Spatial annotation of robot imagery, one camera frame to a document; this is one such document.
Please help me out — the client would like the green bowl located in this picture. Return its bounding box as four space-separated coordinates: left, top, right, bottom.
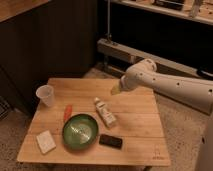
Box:
62 113 99 150

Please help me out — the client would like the metal pole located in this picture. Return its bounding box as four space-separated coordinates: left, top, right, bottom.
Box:
107 0 111 43

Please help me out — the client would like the wooden folding table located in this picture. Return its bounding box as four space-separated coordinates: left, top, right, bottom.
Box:
17 78 171 166

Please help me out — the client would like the clear plastic cup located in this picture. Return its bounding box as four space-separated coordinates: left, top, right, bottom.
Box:
36 85 54 107

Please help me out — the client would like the white bottle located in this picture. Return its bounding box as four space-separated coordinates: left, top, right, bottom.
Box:
94 97 116 128

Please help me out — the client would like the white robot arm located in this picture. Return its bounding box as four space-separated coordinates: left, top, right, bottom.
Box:
111 59 213 171

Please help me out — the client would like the black rectangular block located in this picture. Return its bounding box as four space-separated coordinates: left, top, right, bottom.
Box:
99 134 123 149

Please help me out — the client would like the wooden shelf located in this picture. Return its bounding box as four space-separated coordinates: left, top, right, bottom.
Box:
112 0 213 26

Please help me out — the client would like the orange carrot toy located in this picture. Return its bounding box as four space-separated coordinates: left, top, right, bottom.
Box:
63 105 72 122

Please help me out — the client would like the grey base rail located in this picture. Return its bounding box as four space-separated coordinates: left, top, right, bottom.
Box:
97 38 213 81

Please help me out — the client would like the white sponge block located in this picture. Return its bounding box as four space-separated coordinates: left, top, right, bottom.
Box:
36 130 56 154

